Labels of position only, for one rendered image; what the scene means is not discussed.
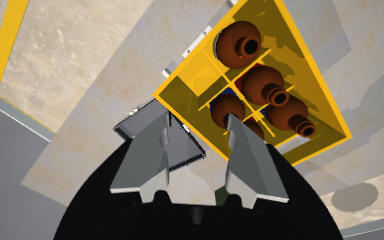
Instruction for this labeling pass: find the yellow crate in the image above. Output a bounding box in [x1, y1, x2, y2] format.
[153, 0, 352, 166]

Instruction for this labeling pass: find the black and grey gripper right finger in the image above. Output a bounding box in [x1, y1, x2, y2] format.
[225, 113, 344, 240]

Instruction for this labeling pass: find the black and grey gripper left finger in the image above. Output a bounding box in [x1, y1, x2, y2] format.
[53, 111, 171, 240]

